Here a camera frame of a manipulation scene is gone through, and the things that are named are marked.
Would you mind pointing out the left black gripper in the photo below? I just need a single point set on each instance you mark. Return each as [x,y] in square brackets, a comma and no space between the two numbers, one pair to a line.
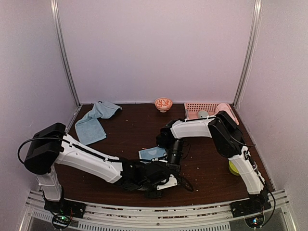
[150,195]

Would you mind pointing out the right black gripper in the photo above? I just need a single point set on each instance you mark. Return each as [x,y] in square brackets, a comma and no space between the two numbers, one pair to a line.
[176,165]

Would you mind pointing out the blue polka dot towel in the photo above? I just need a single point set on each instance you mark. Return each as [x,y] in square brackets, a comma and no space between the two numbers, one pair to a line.
[153,154]

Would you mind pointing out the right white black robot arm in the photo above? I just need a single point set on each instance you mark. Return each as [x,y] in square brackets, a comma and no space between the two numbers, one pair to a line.
[229,143]

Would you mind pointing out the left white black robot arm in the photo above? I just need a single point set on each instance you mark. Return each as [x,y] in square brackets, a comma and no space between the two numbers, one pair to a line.
[53,145]

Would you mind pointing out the orange patterned ceramic bowl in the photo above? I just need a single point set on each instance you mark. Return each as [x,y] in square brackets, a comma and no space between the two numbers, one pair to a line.
[163,104]

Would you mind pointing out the pink plastic basket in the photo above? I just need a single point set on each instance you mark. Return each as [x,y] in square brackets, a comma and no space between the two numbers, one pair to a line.
[192,109]

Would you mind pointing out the grey rolled towel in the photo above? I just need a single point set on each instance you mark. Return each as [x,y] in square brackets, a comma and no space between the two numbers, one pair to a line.
[202,114]

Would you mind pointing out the plain light blue towel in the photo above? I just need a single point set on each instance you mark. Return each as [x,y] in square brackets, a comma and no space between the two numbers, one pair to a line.
[88,128]

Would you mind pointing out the pink rolled towel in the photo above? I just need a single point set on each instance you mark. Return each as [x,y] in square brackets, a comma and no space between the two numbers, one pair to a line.
[227,108]

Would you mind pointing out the lime green bowl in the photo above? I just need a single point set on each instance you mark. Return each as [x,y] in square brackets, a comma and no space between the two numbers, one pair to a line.
[233,169]

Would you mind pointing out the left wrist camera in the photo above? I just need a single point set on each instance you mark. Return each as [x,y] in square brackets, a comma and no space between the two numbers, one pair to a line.
[170,182]

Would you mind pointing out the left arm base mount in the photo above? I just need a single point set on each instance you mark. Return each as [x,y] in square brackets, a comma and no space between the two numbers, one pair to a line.
[67,208]

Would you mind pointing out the front aluminium rail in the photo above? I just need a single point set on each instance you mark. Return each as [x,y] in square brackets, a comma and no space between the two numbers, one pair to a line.
[210,217]

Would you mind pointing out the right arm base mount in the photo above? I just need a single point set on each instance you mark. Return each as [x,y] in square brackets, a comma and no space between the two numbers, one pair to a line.
[248,207]

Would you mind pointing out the right aluminium frame post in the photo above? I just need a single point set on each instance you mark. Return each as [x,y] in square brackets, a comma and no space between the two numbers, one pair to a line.
[249,52]

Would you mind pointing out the aluminium frame post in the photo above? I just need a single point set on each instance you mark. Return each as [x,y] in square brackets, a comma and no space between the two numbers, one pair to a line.
[249,52]
[60,38]

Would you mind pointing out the left aluminium frame post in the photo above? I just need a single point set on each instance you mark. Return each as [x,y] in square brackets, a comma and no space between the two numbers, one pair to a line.
[60,38]

